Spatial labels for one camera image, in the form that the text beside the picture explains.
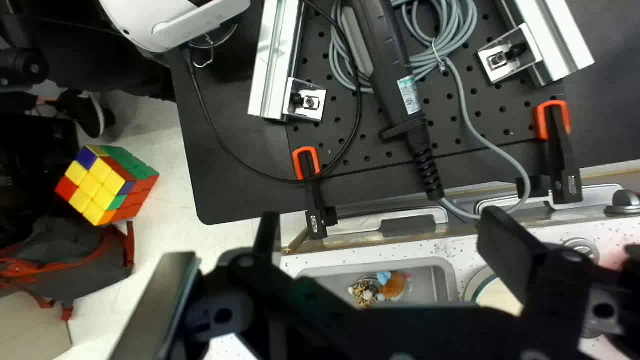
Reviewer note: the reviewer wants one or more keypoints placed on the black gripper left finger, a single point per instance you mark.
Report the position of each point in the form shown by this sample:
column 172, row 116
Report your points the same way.
column 266, row 313

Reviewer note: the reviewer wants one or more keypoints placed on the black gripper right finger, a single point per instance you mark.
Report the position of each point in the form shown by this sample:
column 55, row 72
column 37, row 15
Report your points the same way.
column 527, row 266

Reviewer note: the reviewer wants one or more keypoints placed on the brown and blue stuffed animal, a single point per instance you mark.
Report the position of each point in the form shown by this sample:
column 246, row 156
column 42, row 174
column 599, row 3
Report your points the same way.
column 392, row 283

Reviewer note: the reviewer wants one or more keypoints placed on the cream pot with teal band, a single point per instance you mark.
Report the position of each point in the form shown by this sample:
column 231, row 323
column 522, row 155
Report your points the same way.
column 497, row 299

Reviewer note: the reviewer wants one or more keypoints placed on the grey sink basin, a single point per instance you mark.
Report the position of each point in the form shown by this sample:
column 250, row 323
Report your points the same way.
column 427, row 281

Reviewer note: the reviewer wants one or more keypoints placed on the small tan plush toy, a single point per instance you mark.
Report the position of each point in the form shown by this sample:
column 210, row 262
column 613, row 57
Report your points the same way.
column 363, row 293

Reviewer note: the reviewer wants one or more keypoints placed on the wooden toy kitchen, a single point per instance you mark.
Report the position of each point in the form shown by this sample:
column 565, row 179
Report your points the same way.
column 427, row 242

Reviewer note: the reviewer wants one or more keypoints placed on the orange and black clamp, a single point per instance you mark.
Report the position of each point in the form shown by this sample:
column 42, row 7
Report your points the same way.
column 556, row 153
column 313, row 181

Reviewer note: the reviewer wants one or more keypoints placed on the colourful puzzle cube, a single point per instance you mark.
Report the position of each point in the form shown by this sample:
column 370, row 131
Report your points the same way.
column 104, row 185

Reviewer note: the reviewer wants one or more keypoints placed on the black shoe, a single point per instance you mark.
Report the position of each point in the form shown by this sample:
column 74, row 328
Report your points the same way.
column 86, row 112

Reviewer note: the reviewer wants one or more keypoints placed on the white VR headset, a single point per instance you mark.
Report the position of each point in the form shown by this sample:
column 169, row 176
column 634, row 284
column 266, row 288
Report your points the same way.
column 160, row 21

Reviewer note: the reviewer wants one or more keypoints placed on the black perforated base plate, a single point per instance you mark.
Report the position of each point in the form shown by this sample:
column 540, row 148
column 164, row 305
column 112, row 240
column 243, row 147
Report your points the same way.
column 233, row 181

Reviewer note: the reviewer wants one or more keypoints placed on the aluminium rail with bracket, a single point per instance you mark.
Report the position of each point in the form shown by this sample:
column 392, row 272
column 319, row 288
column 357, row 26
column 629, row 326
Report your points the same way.
column 553, row 37
column 272, row 61

